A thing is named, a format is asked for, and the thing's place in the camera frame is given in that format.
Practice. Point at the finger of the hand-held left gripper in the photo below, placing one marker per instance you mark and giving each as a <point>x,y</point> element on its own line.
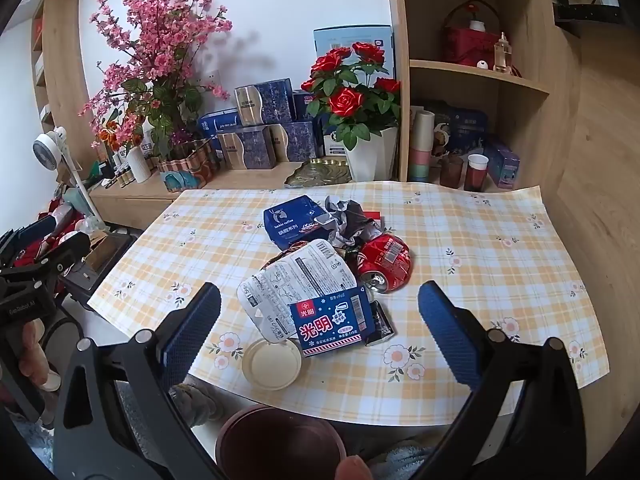
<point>35,228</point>
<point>70,247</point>

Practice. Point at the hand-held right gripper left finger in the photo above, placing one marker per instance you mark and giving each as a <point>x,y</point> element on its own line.
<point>192,330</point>

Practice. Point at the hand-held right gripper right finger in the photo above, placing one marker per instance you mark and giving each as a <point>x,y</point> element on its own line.
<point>447,335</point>

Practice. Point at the black foil wrapper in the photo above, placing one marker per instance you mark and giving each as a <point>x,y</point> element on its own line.
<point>382,327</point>

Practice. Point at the cream round lid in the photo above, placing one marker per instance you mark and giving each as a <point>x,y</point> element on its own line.
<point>272,362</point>

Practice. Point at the crushed red can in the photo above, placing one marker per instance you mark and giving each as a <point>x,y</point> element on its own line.
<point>387,260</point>

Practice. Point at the blue white red carton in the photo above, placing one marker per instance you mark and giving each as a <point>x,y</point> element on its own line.
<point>330,325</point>

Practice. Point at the brown plastic bin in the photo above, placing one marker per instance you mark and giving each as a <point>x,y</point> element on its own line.
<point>270,440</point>

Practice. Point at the small red packet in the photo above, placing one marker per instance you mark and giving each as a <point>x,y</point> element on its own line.
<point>375,216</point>

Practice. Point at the blue coffee box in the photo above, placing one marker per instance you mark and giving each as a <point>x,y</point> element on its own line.
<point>290,222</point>

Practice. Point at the grey black wrapper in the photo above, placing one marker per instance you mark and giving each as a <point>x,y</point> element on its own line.
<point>350,225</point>

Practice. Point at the person's left hand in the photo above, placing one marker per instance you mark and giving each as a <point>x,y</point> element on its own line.
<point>32,355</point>

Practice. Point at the cardboard box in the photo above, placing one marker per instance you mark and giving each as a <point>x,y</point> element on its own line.
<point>107,250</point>

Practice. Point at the yellow plaid flowered tablecloth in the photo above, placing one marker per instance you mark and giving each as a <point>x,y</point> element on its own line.
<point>500,285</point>

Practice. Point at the white desk fan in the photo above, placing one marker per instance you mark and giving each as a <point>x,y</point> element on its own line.
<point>47,147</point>

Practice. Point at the row of small bottles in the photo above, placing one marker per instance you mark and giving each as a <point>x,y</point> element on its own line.
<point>120,175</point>

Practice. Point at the white ribbed vase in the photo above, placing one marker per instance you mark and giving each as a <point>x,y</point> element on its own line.
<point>138,165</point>

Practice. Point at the orange artificial flowers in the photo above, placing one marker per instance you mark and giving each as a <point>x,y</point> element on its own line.
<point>107,135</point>

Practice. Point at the teal shell ornament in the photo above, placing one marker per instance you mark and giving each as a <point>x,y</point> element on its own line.
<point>175,181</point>

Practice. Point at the grey fleece clothing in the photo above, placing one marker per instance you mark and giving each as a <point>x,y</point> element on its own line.
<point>405,460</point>

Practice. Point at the brown patterned tin basket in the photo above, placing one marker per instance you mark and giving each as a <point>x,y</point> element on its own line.
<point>187,165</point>

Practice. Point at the red cup with white rim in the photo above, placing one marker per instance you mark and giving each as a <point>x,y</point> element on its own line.
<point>476,176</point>

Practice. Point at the dark red cup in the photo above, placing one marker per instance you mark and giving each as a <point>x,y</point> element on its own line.
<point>452,172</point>

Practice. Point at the stack of pastel cups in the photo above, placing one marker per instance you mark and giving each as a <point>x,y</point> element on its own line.
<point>421,160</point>

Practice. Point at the small purple blue box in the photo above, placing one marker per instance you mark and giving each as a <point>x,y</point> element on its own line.
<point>502,165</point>

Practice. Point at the blue gold patterned box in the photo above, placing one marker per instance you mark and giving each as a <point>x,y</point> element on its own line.
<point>250,150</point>
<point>297,142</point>
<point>270,102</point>

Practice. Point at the white flower pot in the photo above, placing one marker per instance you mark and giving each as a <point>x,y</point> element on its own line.
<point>372,160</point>

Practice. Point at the plain blue box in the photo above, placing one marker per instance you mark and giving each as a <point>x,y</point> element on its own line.
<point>220,122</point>

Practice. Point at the gold leaf-shaped tray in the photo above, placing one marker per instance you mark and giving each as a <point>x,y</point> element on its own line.
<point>315,172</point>

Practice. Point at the pink blossom artificial tree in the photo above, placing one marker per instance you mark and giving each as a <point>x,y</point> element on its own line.
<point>155,55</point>

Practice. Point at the blue gift box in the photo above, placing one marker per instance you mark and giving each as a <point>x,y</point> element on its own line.
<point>465,125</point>

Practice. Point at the blue box with white label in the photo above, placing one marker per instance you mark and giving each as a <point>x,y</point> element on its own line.
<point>332,147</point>

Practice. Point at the dark blue box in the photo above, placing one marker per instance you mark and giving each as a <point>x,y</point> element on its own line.
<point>301,107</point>

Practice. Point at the red rose plant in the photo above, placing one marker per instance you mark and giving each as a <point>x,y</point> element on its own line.
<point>345,100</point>

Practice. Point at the wooden shelf unit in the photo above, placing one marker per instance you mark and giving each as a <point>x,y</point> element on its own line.
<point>475,76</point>

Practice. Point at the clear glass bottle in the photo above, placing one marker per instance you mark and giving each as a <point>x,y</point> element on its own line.
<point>502,55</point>

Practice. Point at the red basket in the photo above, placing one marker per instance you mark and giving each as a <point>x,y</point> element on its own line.
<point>467,45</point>

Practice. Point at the large light blue box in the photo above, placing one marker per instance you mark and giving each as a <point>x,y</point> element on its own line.
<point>340,40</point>

